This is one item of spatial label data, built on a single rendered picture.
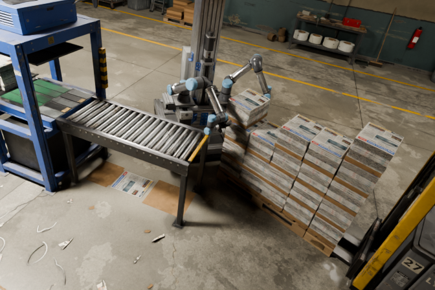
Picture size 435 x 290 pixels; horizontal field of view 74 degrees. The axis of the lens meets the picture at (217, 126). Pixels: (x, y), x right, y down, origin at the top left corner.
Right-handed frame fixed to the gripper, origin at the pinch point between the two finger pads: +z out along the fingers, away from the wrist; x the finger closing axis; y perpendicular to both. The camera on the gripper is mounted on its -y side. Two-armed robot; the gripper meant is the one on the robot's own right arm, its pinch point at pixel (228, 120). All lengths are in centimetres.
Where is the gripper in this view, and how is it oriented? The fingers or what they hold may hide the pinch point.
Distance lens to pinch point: 296.8
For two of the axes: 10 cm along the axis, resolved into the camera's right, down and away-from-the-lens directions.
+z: 6.2, -3.6, 6.9
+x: -7.7, -4.5, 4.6
